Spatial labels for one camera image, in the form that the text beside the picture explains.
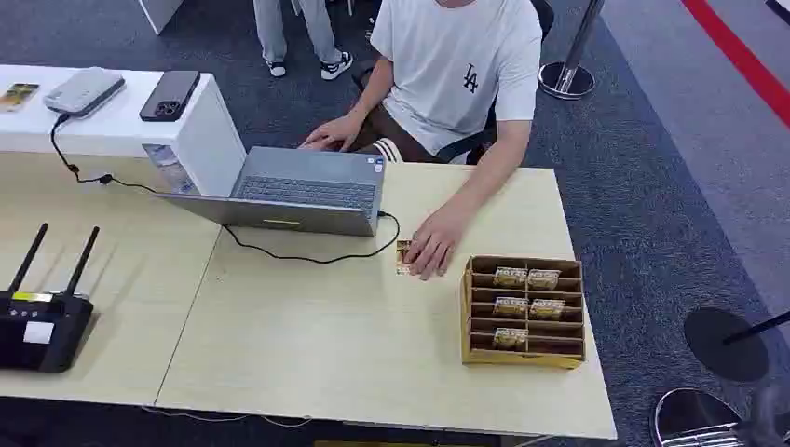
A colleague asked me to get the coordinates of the person's left hand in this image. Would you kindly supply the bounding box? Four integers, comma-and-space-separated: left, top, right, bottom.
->
403, 208, 470, 282

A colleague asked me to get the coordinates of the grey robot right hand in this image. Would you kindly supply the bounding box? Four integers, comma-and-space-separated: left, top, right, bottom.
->
735, 382, 790, 447

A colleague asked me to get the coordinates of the person's right hand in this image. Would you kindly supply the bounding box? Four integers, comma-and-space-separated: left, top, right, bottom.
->
299, 113, 366, 153

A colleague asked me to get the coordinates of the gold card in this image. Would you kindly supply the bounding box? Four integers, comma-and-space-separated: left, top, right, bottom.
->
395, 239, 415, 277
491, 327, 529, 352
492, 297, 530, 319
492, 266, 529, 290
0, 82, 41, 114
525, 268, 562, 291
528, 299, 566, 321

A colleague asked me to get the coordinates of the grey laptop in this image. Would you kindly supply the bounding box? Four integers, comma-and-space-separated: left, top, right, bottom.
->
154, 145, 387, 238

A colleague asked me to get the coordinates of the chrome round base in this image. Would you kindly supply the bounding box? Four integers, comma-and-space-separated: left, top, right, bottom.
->
650, 386, 748, 447

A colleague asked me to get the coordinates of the black round-base stand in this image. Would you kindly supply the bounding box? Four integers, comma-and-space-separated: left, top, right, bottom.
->
683, 307, 790, 384

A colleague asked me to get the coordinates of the standing person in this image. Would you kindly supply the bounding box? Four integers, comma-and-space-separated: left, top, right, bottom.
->
252, 0, 354, 81

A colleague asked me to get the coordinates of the seated person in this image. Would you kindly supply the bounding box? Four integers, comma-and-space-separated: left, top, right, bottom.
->
299, 0, 544, 282

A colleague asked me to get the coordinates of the white cabinet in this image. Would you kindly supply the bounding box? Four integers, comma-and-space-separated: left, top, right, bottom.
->
0, 63, 248, 197

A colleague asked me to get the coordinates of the wooden card box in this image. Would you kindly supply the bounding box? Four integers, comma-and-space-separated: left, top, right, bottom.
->
459, 254, 586, 371

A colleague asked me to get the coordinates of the black smartphone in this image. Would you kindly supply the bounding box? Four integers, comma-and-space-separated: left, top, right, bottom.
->
138, 70, 202, 123

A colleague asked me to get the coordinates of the chrome stanchion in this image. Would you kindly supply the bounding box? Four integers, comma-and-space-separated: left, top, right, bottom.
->
538, 0, 606, 101

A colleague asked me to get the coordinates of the white furniture panel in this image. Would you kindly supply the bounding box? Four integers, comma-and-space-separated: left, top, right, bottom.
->
136, 0, 186, 35

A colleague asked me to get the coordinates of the grey flat device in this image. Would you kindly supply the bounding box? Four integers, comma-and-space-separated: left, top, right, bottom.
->
43, 66, 127, 119

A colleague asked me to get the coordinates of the black router with antennas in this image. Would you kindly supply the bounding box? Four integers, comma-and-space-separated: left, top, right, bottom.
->
0, 223, 102, 374

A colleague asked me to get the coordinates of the black laptop cable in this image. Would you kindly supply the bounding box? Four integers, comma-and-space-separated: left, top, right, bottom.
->
221, 210, 402, 265

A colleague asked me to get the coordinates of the black device cable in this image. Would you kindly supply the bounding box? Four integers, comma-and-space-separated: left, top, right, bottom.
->
48, 113, 160, 195

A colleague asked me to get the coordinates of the thin white wire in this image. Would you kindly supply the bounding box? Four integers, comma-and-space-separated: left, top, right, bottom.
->
142, 407, 313, 428

